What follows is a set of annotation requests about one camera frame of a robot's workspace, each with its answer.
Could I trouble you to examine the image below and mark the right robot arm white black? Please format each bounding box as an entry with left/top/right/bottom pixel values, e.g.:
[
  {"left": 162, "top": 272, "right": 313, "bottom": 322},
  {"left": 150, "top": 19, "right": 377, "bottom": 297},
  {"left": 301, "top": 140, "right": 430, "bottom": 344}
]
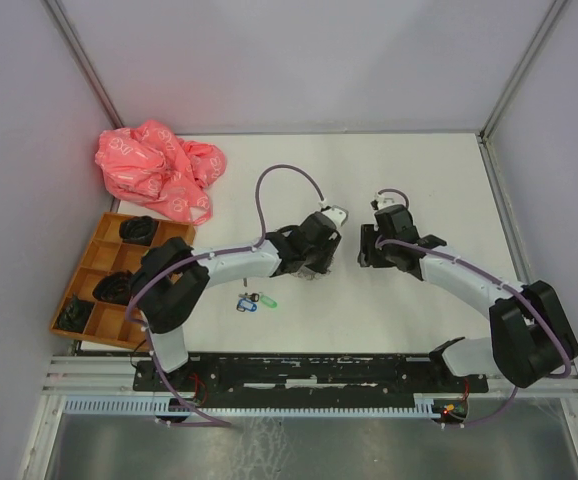
[{"left": 358, "top": 201, "right": 578, "bottom": 391}]

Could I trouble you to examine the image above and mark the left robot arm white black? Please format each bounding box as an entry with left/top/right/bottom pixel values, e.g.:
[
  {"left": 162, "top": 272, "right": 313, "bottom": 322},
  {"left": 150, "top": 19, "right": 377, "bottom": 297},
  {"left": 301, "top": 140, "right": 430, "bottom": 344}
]
[{"left": 128, "top": 206, "right": 348, "bottom": 390}]

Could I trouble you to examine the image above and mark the green key tag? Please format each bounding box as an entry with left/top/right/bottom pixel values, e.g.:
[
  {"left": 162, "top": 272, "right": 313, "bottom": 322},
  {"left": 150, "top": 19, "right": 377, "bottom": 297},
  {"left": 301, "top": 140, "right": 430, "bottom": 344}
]
[{"left": 258, "top": 294, "right": 278, "bottom": 309}]

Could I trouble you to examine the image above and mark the blue key tag on table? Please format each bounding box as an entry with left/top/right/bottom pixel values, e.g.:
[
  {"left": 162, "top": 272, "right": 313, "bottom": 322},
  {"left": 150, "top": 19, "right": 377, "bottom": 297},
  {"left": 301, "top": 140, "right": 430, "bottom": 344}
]
[{"left": 236, "top": 297, "right": 258, "bottom": 313}]

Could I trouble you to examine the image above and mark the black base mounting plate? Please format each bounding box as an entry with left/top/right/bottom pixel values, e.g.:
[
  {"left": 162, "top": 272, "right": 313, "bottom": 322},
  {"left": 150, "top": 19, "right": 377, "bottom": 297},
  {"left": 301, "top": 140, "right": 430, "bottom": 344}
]
[{"left": 133, "top": 353, "right": 489, "bottom": 400}]

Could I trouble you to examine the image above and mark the black bundle top compartment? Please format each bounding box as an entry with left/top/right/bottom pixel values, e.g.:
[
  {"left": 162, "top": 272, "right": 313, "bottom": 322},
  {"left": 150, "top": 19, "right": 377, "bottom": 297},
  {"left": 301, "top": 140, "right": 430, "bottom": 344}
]
[{"left": 119, "top": 216, "right": 159, "bottom": 246}]

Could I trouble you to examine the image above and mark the black bundle compartment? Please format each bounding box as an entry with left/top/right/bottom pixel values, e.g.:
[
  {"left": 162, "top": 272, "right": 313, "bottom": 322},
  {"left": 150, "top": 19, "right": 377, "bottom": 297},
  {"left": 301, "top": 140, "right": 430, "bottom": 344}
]
[
  {"left": 56, "top": 295, "right": 94, "bottom": 333},
  {"left": 92, "top": 271, "right": 132, "bottom": 306},
  {"left": 119, "top": 216, "right": 159, "bottom": 246}
]

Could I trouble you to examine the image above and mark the pink plastic bag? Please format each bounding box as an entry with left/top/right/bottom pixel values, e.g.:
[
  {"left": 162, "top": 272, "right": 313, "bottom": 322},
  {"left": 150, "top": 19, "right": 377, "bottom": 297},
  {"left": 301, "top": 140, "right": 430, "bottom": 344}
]
[{"left": 94, "top": 120, "right": 227, "bottom": 226}]

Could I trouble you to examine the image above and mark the black bundle middle compartment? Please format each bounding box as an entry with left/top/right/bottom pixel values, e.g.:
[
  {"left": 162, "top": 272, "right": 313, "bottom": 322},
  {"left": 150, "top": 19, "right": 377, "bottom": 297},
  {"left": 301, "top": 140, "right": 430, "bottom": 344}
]
[{"left": 92, "top": 271, "right": 132, "bottom": 306}]

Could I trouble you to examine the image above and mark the orange wooden compartment tray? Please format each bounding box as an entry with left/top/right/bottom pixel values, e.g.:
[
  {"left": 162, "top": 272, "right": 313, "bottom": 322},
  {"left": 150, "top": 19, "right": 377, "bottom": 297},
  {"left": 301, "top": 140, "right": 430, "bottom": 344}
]
[{"left": 50, "top": 212, "right": 196, "bottom": 350}]

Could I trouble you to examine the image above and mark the black bundle bottom compartment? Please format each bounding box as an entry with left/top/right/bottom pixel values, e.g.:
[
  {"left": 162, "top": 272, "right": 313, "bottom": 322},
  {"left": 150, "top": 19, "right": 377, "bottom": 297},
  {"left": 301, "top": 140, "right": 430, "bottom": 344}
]
[{"left": 56, "top": 295, "right": 94, "bottom": 333}]

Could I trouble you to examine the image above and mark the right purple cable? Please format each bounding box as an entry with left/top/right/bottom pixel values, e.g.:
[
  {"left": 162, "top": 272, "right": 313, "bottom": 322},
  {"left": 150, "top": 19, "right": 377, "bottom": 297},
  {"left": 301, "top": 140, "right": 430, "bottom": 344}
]
[{"left": 373, "top": 187, "right": 575, "bottom": 430}]

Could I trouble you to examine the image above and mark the purple cable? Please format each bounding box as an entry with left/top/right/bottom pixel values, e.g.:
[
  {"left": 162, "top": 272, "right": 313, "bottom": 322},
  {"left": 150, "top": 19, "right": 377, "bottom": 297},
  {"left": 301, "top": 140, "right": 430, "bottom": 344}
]
[
  {"left": 124, "top": 163, "right": 330, "bottom": 429},
  {"left": 373, "top": 187, "right": 575, "bottom": 430}
]

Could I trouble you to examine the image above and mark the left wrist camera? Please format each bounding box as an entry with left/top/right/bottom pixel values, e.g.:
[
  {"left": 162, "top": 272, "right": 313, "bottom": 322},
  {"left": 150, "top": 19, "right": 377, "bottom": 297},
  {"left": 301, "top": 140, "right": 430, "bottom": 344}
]
[{"left": 320, "top": 205, "right": 348, "bottom": 230}]

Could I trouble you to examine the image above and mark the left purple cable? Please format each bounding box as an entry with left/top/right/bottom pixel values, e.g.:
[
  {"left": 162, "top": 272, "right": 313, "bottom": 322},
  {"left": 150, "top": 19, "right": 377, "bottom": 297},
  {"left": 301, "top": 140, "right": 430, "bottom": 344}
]
[{"left": 124, "top": 163, "right": 330, "bottom": 429}]

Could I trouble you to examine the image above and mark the aluminium frame rail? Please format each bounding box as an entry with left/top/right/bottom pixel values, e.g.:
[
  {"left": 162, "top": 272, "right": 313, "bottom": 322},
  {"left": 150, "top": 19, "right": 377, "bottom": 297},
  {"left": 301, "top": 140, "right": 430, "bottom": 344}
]
[{"left": 42, "top": 356, "right": 578, "bottom": 400}]

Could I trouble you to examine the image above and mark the white cable duct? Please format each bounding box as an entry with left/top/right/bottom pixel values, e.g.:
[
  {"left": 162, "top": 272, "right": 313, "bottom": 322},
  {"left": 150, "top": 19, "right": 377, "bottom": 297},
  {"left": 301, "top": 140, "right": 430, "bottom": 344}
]
[{"left": 62, "top": 392, "right": 445, "bottom": 415}]

